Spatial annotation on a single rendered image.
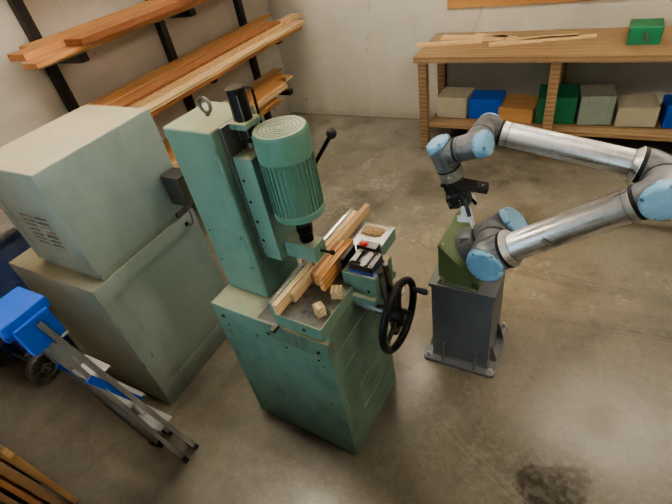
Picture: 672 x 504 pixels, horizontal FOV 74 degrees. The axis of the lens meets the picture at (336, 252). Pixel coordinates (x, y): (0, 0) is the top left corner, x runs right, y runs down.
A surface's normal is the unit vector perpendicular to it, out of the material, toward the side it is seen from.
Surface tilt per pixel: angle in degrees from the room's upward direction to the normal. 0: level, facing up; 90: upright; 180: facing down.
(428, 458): 0
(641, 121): 90
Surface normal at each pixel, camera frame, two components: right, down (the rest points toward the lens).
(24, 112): 0.88, 0.18
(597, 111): -0.34, 0.64
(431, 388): -0.15, -0.76
